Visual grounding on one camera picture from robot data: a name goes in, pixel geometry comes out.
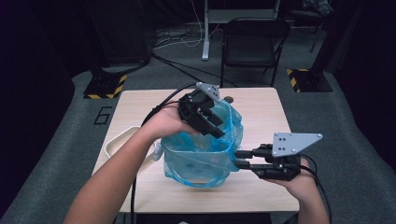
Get black folding chair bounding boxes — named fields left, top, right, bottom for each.
left=219, top=17, right=291, bottom=88

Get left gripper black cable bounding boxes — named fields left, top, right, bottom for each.
left=130, top=82, right=200, bottom=224

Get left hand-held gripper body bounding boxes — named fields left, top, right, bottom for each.
left=177, top=81, right=222, bottom=137

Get white floor cables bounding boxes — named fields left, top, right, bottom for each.
left=152, top=26, right=225, bottom=50

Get white desk frame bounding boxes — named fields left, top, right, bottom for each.
left=201, top=0, right=281, bottom=62

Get person's right hand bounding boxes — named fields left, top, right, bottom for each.
left=268, top=158, right=318, bottom=201

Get white plastic trash bin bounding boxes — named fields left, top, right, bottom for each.
left=104, top=125, right=158, bottom=161

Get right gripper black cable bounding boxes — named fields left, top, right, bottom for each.
left=299, top=153, right=332, bottom=224

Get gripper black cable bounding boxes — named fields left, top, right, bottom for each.
left=299, top=153, right=332, bottom=224
left=130, top=82, right=200, bottom=224

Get dark background chair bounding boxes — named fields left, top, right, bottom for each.
left=289, top=0, right=335, bottom=54

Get blue plastic bag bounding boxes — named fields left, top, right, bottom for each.
left=160, top=99, right=245, bottom=189

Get black floor cable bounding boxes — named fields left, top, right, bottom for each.
left=151, top=52, right=216, bottom=89

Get person's left hand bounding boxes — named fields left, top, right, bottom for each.
left=140, top=103, right=201, bottom=142

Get striped black stand base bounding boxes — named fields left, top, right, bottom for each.
left=286, top=67, right=333, bottom=93
left=83, top=70, right=129, bottom=100

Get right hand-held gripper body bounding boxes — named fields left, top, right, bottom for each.
left=250, top=132, right=324, bottom=182

